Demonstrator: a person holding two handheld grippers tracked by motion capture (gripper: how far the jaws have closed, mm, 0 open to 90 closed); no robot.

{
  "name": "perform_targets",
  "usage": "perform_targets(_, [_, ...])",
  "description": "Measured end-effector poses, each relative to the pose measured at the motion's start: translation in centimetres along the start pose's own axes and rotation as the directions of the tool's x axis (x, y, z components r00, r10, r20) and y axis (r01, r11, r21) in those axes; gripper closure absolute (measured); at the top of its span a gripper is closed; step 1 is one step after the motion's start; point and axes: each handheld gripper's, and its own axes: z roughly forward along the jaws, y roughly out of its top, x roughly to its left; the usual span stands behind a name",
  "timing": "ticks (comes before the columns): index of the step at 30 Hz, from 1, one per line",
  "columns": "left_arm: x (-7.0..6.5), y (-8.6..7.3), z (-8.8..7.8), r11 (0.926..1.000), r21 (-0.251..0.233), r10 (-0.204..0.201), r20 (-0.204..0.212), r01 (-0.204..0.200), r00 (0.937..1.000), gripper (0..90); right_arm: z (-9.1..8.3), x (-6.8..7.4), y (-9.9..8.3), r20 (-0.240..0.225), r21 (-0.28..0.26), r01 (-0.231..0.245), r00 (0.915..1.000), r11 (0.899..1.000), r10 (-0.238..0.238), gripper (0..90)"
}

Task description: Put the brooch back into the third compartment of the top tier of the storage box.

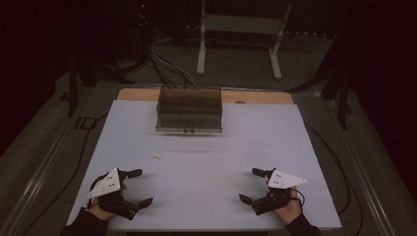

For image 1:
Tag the aluminium floor rail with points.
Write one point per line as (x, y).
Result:
(369, 183)
(34, 189)

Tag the person's left hand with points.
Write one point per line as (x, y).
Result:
(101, 213)

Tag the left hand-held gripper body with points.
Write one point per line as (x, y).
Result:
(105, 185)

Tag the smoky transparent drawer box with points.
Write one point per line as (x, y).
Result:
(189, 109)

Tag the white metal stand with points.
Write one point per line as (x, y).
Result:
(243, 24)

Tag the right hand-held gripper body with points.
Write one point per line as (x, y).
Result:
(282, 181)

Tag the person's right hand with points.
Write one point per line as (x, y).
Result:
(290, 210)

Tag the black metal stand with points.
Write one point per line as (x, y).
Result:
(343, 105)
(72, 95)

